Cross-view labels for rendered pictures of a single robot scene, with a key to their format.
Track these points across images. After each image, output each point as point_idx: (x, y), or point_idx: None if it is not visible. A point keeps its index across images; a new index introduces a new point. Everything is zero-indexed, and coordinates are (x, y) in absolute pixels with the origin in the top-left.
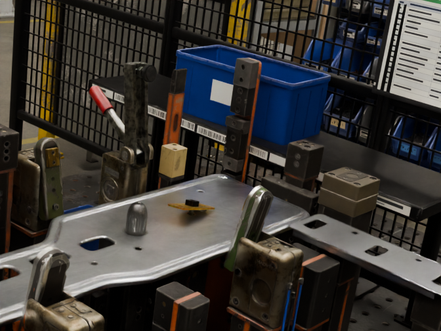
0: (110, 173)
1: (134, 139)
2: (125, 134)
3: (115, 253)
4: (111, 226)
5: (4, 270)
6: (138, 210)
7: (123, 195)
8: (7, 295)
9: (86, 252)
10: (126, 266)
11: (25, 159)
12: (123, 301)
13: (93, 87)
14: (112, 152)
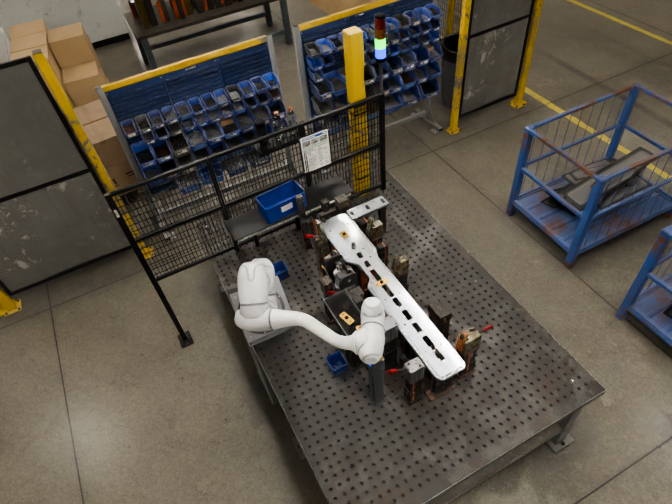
0: (323, 246)
1: (326, 235)
2: (323, 236)
3: (365, 252)
4: (350, 251)
5: None
6: (355, 243)
7: (328, 247)
8: (383, 271)
9: (364, 257)
10: (371, 251)
11: None
12: None
13: (307, 235)
14: (319, 242)
